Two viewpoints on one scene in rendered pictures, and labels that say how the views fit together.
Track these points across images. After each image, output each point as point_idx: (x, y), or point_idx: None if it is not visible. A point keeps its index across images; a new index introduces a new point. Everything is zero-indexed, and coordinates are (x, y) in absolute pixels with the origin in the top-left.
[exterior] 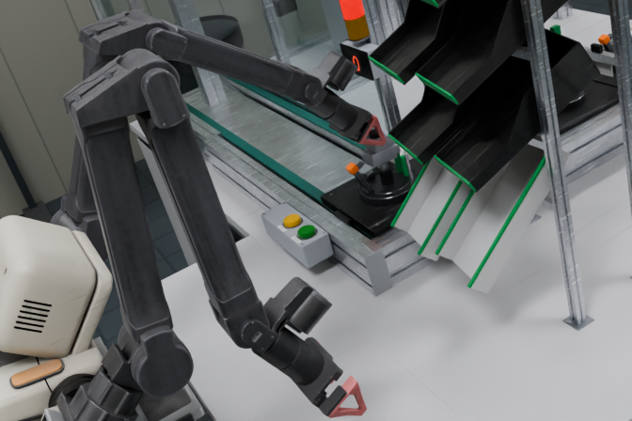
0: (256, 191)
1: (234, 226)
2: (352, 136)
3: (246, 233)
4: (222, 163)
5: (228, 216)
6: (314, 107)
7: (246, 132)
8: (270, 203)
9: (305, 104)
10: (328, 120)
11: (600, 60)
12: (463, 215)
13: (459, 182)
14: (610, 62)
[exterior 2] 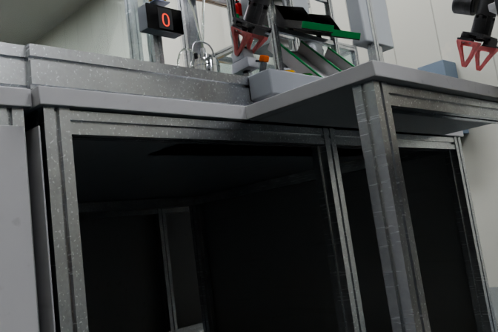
0: (184, 87)
1: (204, 114)
2: (271, 28)
3: (237, 107)
4: (91, 70)
5: (193, 102)
6: None
7: None
8: (213, 93)
9: None
10: (267, 10)
11: (288, 37)
12: None
13: (324, 57)
14: (292, 38)
